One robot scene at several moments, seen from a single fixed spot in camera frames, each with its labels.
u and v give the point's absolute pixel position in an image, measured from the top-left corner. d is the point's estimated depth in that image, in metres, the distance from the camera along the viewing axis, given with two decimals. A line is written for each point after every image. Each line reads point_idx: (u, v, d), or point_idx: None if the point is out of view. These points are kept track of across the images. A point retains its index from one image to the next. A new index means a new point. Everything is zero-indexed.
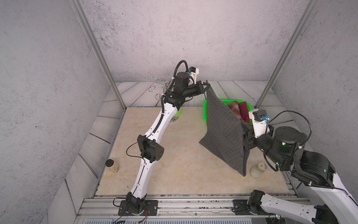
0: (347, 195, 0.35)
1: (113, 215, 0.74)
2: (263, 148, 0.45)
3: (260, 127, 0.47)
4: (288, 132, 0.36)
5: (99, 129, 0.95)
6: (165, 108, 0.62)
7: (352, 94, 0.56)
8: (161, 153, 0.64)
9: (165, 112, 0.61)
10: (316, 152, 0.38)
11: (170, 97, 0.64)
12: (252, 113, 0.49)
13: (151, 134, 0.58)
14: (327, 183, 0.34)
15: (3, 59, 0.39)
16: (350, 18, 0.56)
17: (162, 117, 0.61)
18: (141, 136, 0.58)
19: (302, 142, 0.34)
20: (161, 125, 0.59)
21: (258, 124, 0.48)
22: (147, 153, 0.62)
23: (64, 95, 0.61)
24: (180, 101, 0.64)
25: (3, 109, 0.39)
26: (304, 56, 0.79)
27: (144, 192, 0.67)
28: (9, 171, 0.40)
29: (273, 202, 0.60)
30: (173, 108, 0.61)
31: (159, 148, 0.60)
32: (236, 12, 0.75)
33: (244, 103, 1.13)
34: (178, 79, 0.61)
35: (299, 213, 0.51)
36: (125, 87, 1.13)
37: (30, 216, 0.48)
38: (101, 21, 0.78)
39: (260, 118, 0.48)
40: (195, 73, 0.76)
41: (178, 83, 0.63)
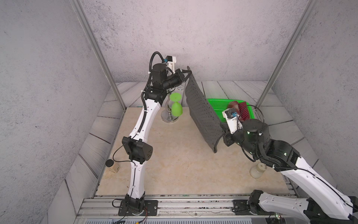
0: (314, 177, 0.38)
1: (113, 215, 0.74)
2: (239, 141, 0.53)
3: (233, 123, 0.54)
4: (253, 123, 0.42)
5: (99, 129, 0.95)
6: (147, 105, 0.59)
7: (352, 94, 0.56)
8: (150, 152, 0.60)
9: (148, 109, 0.58)
10: (282, 140, 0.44)
11: (151, 93, 0.61)
12: (224, 112, 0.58)
13: (137, 134, 0.55)
14: (288, 165, 0.39)
15: (3, 59, 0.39)
16: (350, 18, 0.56)
17: (145, 115, 0.57)
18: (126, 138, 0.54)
19: (262, 130, 0.39)
20: (146, 123, 0.56)
21: (230, 120, 0.56)
22: (135, 155, 0.59)
23: (64, 95, 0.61)
24: (161, 95, 0.60)
25: (3, 109, 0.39)
26: (304, 56, 0.79)
27: (141, 192, 0.67)
28: (9, 171, 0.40)
29: (270, 199, 0.61)
30: (154, 104, 0.59)
31: (148, 148, 0.57)
32: (236, 12, 0.75)
33: (244, 103, 1.13)
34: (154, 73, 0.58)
35: (292, 206, 0.52)
36: (125, 88, 1.13)
37: (30, 216, 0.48)
38: (101, 21, 0.78)
39: (230, 115, 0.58)
40: (172, 61, 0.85)
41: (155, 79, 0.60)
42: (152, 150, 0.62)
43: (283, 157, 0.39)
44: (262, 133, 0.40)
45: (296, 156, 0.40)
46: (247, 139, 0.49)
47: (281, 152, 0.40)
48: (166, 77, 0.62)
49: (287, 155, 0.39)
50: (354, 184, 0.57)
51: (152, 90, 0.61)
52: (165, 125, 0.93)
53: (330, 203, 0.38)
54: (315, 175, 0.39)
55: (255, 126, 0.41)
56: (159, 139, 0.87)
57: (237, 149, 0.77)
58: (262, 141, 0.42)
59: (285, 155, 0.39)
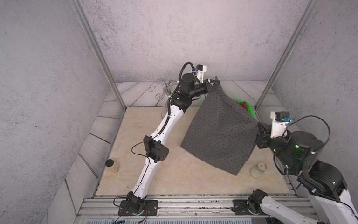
0: (352, 214, 0.34)
1: (113, 215, 0.74)
2: (275, 150, 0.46)
3: (278, 128, 0.47)
4: (306, 136, 0.36)
5: (99, 129, 0.95)
6: (171, 111, 0.63)
7: (352, 94, 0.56)
8: (166, 154, 0.65)
9: (171, 114, 0.62)
10: (330, 164, 0.37)
11: (177, 99, 0.65)
12: (275, 113, 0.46)
13: (157, 135, 0.60)
14: (331, 193, 0.34)
15: (3, 59, 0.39)
16: (350, 18, 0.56)
17: (168, 118, 0.62)
18: (147, 138, 0.60)
19: (320, 150, 0.34)
20: (167, 127, 0.61)
21: (277, 124, 0.49)
22: (152, 153, 0.64)
23: (64, 95, 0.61)
24: (187, 104, 0.64)
25: (3, 109, 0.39)
26: (304, 56, 0.79)
27: (145, 192, 0.68)
28: (9, 171, 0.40)
29: (274, 206, 0.59)
30: (179, 111, 0.62)
31: (164, 149, 0.61)
32: (236, 12, 0.75)
33: (244, 103, 1.13)
34: (182, 82, 0.60)
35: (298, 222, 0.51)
36: (125, 88, 1.13)
37: (30, 216, 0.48)
38: (101, 21, 0.78)
39: (282, 119, 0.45)
40: (202, 70, 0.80)
41: (183, 87, 0.62)
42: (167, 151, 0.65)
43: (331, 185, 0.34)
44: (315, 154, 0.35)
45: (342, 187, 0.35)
46: (289, 152, 0.41)
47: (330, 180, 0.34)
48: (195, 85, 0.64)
49: (335, 185, 0.34)
50: (354, 184, 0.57)
51: (178, 97, 0.65)
52: None
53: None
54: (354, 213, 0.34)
55: (309, 142, 0.35)
56: None
57: None
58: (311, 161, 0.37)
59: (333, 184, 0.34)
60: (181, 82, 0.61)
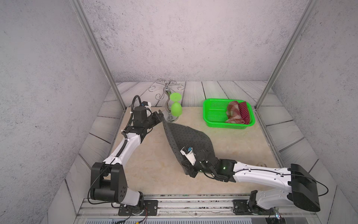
0: (249, 171, 0.51)
1: (113, 215, 0.74)
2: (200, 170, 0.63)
3: (190, 156, 0.69)
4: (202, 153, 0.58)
5: (99, 129, 0.95)
6: (127, 136, 0.58)
7: (352, 94, 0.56)
8: (123, 191, 0.47)
9: (128, 138, 0.57)
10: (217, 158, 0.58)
11: (132, 129, 0.63)
12: (181, 149, 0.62)
13: (115, 158, 0.48)
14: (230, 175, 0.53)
15: (3, 59, 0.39)
16: (350, 18, 0.57)
17: (126, 142, 0.55)
18: (98, 165, 0.44)
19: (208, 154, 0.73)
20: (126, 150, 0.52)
21: (189, 154, 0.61)
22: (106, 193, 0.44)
23: (64, 95, 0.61)
24: (143, 131, 0.64)
25: (3, 109, 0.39)
26: (304, 56, 0.79)
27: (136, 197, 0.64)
28: (9, 171, 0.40)
29: (264, 196, 0.62)
30: (136, 136, 0.59)
31: (122, 181, 0.45)
32: (236, 12, 0.75)
33: (244, 103, 1.13)
34: (136, 111, 0.63)
35: (278, 195, 0.54)
36: (125, 88, 1.13)
37: (30, 216, 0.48)
38: (101, 21, 0.78)
39: (187, 150, 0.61)
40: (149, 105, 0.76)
41: (137, 116, 0.65)
42: (125, 187, 0.48)
43: (226, 171, 0.55)
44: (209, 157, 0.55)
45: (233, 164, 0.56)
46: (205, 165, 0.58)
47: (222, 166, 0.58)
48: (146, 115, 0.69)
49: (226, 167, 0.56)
50: (354, 184, 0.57)
51: (133, 128, 0.64)
52: None
53: (272, 181, 0.46)
54: (250, 169, 0.52)
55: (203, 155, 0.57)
56: (159, 139, 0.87)
57: (237, 149, 0.77)
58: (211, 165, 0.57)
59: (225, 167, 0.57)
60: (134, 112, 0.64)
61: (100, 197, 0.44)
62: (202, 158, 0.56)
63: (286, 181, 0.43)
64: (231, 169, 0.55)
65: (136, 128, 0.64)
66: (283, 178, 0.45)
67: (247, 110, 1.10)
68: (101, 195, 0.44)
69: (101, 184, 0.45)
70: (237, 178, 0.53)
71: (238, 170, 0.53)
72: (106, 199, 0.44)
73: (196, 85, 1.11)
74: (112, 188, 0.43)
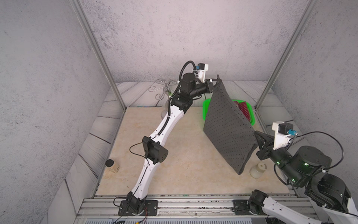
0: None
1: (113, 215, 0.74)
2: (278, 162, 0.45)
3: (282, 140, 0.46)
4: (311, 152, 0.35)
5: (99, 129, 0.95)
6: (171, 111, 0.62)
7: (352, 95, 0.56)
8: (164, 156, 0.64)
9: (171, 115, 0.61)
10: (332, 174, 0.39)
11: (177, 100, 0.64)
12: (279, 124, 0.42)
13: (156, 136, 0.58)
14: (340, 206, 0.35)
15: (3, 59, 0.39)
16: (350, 18, 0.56)
17: (168, 120, 0.60)
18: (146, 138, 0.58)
19: (328, 166, 0.33)
20: (168, 127, 0.60)
21: (282, 137, 0.47)
22: (151, 155, 0.63)
23: (64, 95, 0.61)
24: (187, 104, 0.63)
25: (3, 109, 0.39)
26: (304, 56, 0.79)
27: (145, 191, 0.67)
28: (9, 171, 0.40)
29: (277, 208, 0.59)
30: (179, 111, 0.61)
31: (163, 150, 0.60)
32: (236, 12, 0.75)
33: (244, 103, 1.13)
34: (183, 82, 0.59)
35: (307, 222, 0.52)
36: (125, 87, 1.13)
37: (30, 216, 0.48)
38: (101, 21, 0.78)
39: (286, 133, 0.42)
40: (204, 69, 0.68)
41: (183, 87, 0.61)
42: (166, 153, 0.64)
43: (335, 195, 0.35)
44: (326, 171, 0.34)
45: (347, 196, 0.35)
46: (296, 166, 0.41)
47: (336, 191, 0.35)
48: (195, 84, 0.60)
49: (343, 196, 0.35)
50: (354, 184, 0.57)
51: (178, 97, 0.64)
52: None
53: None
54: None
55: (316, 158, 0.34)
56: None
57: None
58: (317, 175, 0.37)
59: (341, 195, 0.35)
60: (182, 82, 0.59)
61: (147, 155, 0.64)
62: (314, 160, 0.34)
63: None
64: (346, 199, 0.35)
65: (182, 98, 0.63)
66: None
67: (248, 110, 1.10)
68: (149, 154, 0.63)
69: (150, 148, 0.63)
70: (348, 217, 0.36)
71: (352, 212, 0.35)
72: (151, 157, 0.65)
73: None
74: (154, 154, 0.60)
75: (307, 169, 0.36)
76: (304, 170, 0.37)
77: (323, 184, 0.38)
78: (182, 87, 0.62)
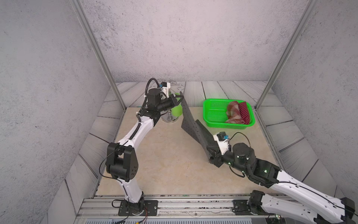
0: (297, 186, 0.45)
1: (113, 215, 0.74)
2: (229, 162, 0.57)
3: (224, 145, 0.61)
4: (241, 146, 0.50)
5: (99, 129, 0.95)
6: (141, 120, 0.61)
7: (352, 94, 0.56)
8: (135, 170, 0.53)
9: (141, 122, 0.60)
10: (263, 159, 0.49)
11: (146, 113, 0.65)
12: (216, 134, 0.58)
13: (128, 140, 0.51)
14: (270, 181, 0.47)
15: (3, 59, 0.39)
16: (350, 18, 0.57)
17: (139, 126, 0.57)
18: (113, 144, 0.49)
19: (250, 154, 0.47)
20: (140, 132, 0.55)
21: (222, 143, 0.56)
22: (117, 170, 0.49)
23: (64, 95, 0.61)
24: (156, 116, 0.65)
25: (3, 109, 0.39)
26: (304, 56, 0.79)
27: (139, 194, 0.65)
28: (9, 172, 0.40)
29: (274, 203, 0.60)
30: (149, 121, 0.61)
31: (134, 161, 0.50)
32: (236, 12, 0.75)
33: (244, 103, 1.13)
34: (149, 95, 0.63)
35: (300, 213, 0.52)
36: (125, 88, 1.13)
37: (30, 216, 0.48)
38: (101, 21, 0.78)
39: (222, 137, 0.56)
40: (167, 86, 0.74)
41: (150, 100, 0.64)
42: (136, 168, 0.53)
43: (265, 175, 0.48)
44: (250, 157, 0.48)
45: (277, 171, 0.48)
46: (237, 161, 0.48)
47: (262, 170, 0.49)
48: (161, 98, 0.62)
49: (267, 171, 0.48)
50: (354, 184, 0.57)
51: (147, 111, 0.66)
52: (165, 125, 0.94)
53: (320, 206, 0.42)
54: (298, 184, 0.45)
55: (244, 150, 0.49)
56: (159, 139, 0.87)
57: None
58: (250, 163, 0.50)
59: (265, 172, 0.48)
60: (148, 95, 0.63)
61: (113, 172, 0.49)
62: (241, 153, 0.48)
63: (341, 215, 0.40)
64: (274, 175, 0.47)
65: (151, 111, 0.66)
66: (335, 209, 0.41)
67: (248, 110, 1.10)
68: (115, 171, 0.49)
69: (115, 162, 0.50)
70: (279, 189, 0.47)
71: (283, 181, 0.46)
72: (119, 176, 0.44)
73: (196, 85, 1.11)
74: (124, 167, 0.48)
75: (242, 159, 0.50)
76: (240, 162, 0.51)
77: (257, 168, 0.53)
78: (149, 101, 0.65)
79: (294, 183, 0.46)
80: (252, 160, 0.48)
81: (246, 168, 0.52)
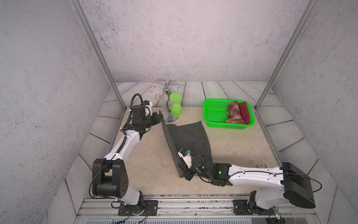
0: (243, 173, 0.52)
1: (113, 215, 0.74)
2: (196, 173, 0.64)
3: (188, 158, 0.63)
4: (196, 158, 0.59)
5: (99, 129, 0.95)
6: (127, 133, 0.59)
7: (352, 94, 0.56)
8: (125, 184, 0.48)
9: (127, 135, 0.58)
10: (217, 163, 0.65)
11: (131, 126, 0.64)
12: (179, 151, 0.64)
13: (115, 154, 0.48)
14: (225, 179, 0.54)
15: (3, 59, 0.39)
16: (350, 18, 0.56)
17: (125, 139, 0.56)
18: (99, 161, 0.45)
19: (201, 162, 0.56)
20: (127, 144, 0.53)
21: (185, 157, 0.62)
22: (105, 191, 0.44)
23: (64, 95, 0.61)
24: (141, 129, 0.65)
25: (3, 109, 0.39)
26: (304, 56, 0.79)
27: (137, 198, 0.64)
28: (9, 171, 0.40)
29: (262, 196, 0.62)
30: (134, 132, 0.60)
31: (123, 176, 0.46)
32: (236, 12, 0.75)
33: (244, 103, 1.13)
34: (134, 108, 0.65)
35: (275, 195, 0.54)
36: (125, 87, 1.13)
37: (30, 216, 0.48)
38: (101, 21, 0.78)
39: (184, 153, 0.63)
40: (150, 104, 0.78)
41: (135, 113, 0.66)
42: (127, 182, 0.49)
43: (221, 176, 0.56)
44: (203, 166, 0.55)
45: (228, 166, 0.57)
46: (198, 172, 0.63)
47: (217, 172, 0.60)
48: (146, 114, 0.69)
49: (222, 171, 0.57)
50: (354, 184, 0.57)
51: (132, 125, 0.65)
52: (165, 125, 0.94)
53: (265, 181, 0.47)
54: (243, 171, 0.52)
55: (200, 161, 0.57)
56: (159, 139, 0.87)
57: (237, 149, 0.75)
58: (207, 170, 0.57)
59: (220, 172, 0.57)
60: (133, 110, 0.65)
61: (101, 192, 0.44)
62: (198, 164, 0.56)
63: (280, 181, 0.44)
64: (227, 172, 0.55)
65: (136, 124, 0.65)
66: (276, 177, 0.45)
67: (247, 110, 1.10)
68: (104, 189, 0.44)
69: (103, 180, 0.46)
70: (234, 182, 0.53)
71: (232, 173, 0.54)
72: (108, 194, 0.44)
73: (196, 85, 1.11)
74: (113, 183, 0.44)
75: (202, 169, 0.56)
76: (201, 171, 0.57)
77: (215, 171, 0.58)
78: (135, 115, 0.67)
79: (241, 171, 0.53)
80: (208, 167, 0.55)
81: (206, 174, 0.60)
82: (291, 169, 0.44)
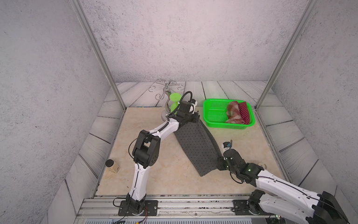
0: (274, 180, 0.52)
1: (113, 215, 0.74)
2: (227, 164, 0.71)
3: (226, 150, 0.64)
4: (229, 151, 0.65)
5: (100, 129, 0.95)
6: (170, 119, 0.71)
7: (352, 94, 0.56)
8: (155, 158, 0.59)
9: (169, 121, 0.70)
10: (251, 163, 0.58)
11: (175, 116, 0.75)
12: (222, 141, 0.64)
13: (156, 131, 0.60)
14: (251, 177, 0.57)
15: (3, 59, 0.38)
16: (350, 18, 0.57)
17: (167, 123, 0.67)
18: (144, 132, 0.58)
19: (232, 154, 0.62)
20: (166, 129, 0.64)
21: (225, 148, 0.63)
22: (140, 158, 0.57)
23: (64, 95, 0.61)
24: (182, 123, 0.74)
25: (3, 109, 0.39)
26: (304, 56, 0.79)
27: (142, 193, 0.66)
28: (9, 172, 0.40)
29: (271, 201, 0.60)
30: (175, 122, 0.70)
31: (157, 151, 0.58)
32: (236, 12, 0.75)
33: (244, 103, 1.13)
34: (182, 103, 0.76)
35: (294, 212, 0.51)
36: (125, 87, 1.13)
37: (30, 216, 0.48)
38: (101, 21, 0.78)
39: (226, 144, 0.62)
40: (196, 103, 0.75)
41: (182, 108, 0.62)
42: (157, 157, 0.60)
43: (249, 173, 0.58)
44: (233, 157, 0.63)
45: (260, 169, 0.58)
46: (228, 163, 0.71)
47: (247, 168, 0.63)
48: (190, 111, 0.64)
49: (251, 170, 0.59)
50: (354, 184, 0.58)
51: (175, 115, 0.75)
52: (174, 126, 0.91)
53: (294, 198, 0.47)
54: (276, 179, 0.52)
55: (230, 153, 0.64)
56: None
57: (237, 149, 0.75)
58: (235, 163, 0.63)
59: (249, 170, 0.59)
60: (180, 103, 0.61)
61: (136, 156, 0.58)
62: (228, 154, 0.64)
63: (312, 204, 0.43)
64: (256, 173, 0.57)
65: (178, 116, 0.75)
66: (309, 200, 0.44)
67: (247, 110, 1.10)
68: (138, 156, 0.57)
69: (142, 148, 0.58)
70: (260, 184, 0.56)
71: (262, 175, 0.55)
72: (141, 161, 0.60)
73: (196, 84, 1.10)
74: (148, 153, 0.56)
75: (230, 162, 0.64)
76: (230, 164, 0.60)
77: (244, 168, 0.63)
78: (179, 109, 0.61)
79: (272, 178, 0.53)
80: (237, 160, 0.62)
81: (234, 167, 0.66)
82: (330, 200, 0.44)
